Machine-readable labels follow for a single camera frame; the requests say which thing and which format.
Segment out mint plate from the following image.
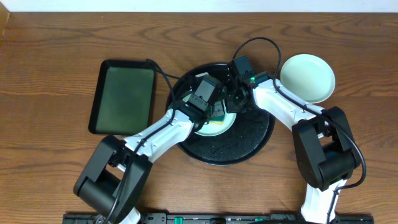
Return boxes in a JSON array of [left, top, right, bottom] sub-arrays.
[[280, 54, 336, 103], [190, 72, 236, 137]]

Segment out green yellow scrub sponge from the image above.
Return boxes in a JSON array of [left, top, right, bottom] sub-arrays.
[[209, 114, 225, 125]]

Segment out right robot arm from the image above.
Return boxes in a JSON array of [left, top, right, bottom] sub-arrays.
[[226, 71, 366, 223]]

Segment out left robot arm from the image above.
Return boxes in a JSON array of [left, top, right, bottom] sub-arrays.
[[73, 90, 224, 224]]

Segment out black round serving tray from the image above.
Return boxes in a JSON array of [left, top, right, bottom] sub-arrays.
[[173, 63, 275, 166]]

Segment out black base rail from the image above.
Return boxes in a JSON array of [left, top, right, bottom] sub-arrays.
[[62, 212, 376, 224]]

